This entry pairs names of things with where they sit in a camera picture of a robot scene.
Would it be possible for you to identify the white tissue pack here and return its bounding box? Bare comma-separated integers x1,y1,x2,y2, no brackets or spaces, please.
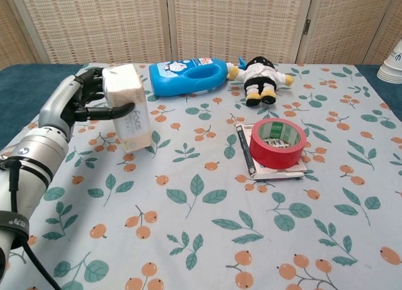
102,63,152,153

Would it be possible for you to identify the black and white plush doll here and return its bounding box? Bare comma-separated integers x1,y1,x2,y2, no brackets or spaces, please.
226,56,295,107

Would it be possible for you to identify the thin paperback book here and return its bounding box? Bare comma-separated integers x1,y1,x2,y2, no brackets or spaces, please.
235,122,308,181

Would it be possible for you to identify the dark blue table cover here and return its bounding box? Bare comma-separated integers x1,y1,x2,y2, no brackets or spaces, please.
0,63,402,149

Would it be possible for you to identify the red tape roll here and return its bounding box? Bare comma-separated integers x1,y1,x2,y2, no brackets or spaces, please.
249,117,307,170

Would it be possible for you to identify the woven folding screen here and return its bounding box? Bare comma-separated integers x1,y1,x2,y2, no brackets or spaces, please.
0,0,402,68

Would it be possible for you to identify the floral tablecloth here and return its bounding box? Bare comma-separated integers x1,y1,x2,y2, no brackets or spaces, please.
0,62,402,290

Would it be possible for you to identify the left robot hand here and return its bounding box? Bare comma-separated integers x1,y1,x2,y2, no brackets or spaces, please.
39,67,136,137

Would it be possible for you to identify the stack of white paper cups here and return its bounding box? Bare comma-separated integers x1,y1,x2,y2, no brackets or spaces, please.
376,38,402,83

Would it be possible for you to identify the blue detergent bottle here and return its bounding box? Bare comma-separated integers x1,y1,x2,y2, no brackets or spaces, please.
148,55,249,98

